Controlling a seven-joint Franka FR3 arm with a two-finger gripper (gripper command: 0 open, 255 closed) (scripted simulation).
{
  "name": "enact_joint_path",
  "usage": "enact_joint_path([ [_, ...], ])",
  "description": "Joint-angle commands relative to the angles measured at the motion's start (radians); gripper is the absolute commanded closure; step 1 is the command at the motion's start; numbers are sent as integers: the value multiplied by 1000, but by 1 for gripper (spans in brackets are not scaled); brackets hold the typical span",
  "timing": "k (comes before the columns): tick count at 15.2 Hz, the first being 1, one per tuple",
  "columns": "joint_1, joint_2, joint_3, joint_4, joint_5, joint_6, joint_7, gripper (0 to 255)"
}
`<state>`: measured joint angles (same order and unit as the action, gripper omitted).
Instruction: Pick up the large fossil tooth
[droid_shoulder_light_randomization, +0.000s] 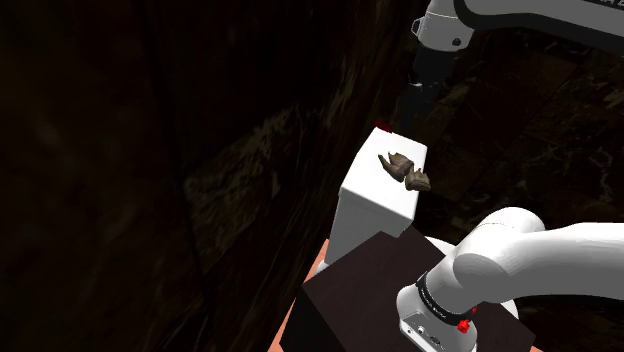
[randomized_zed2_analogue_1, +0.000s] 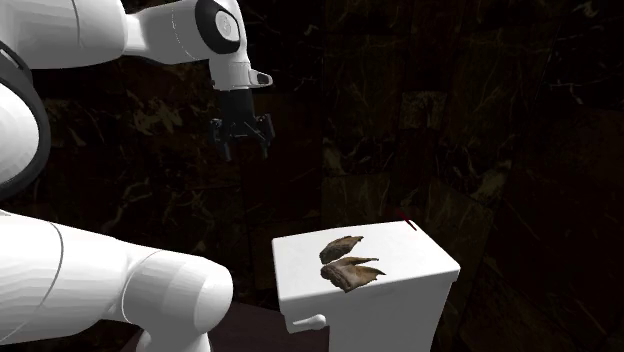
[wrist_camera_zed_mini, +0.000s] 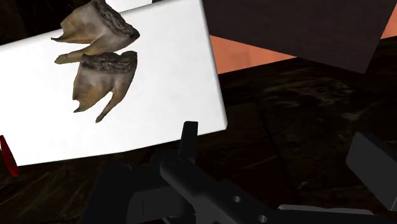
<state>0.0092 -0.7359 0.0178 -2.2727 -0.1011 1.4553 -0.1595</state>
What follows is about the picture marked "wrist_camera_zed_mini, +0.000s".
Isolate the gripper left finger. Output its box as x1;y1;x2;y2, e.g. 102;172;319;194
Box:
83;120;281;224

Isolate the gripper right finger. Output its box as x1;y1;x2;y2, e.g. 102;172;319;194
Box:
345;131;397;213

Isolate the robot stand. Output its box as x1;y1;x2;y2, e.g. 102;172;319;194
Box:
201;0;397;74

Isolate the brown tooth-shaped figure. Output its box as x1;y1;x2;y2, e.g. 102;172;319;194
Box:
72;50;139;124
51;0;141;65

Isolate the white table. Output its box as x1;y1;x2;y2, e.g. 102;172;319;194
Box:
0;0;228;167

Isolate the red curved object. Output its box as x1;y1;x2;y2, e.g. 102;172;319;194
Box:
0;134;20;178

